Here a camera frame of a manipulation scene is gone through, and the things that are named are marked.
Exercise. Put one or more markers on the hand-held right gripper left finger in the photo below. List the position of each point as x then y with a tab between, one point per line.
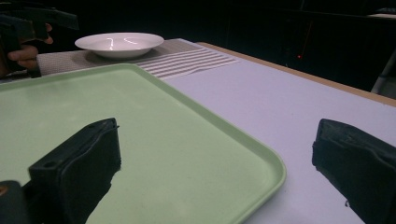
77	168

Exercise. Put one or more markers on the light green plastic tray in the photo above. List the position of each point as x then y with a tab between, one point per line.
149	124

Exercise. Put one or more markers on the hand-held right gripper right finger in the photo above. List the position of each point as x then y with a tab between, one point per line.
361	161

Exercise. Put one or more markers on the white metal stand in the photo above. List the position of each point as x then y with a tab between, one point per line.
383	77

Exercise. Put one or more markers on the white shallow bowl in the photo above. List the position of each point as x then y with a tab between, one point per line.
120	45

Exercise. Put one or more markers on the grey striped placemat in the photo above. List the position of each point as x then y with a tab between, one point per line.
183	59

